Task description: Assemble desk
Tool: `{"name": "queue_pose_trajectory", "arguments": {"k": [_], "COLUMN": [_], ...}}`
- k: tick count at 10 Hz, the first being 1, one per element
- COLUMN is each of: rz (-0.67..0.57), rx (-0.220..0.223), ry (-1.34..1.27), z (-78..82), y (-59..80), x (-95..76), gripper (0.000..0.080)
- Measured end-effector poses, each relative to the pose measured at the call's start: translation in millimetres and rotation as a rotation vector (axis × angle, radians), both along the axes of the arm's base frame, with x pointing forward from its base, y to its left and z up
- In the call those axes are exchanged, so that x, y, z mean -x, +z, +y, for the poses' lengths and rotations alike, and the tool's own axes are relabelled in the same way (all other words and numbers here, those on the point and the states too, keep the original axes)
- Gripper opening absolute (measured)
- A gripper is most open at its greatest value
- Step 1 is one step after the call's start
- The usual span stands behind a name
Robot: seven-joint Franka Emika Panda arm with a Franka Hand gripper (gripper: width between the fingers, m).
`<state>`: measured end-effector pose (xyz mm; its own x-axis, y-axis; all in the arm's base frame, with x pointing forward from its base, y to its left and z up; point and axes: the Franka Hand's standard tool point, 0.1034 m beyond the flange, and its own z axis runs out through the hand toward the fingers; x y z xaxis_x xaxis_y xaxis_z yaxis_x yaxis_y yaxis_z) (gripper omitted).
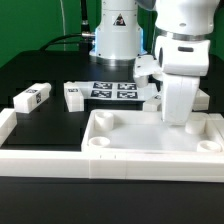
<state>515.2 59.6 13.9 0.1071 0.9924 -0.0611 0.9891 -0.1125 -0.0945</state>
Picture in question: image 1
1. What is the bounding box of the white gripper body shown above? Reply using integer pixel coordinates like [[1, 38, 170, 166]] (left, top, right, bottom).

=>
[[133, 55, 200, 125]]

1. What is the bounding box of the white desk top tray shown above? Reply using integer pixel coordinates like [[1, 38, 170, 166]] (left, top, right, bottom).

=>
[[81, 110, 224, 154]]

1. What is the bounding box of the white marker base sheet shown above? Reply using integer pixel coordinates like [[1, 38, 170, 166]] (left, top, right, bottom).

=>
[[63, 81, 158, 102]]

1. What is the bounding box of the white U-shaped obstacle frame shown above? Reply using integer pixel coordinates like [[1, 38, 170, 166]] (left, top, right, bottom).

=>
[[0, 108, 224, 184]]

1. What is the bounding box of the black upright connector cable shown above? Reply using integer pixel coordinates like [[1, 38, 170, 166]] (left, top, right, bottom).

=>
[[80, 0, 91, 34]]

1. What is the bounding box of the white thin cable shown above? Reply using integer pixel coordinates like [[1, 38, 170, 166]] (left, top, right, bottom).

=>
[[59, 0, 67, 52]]

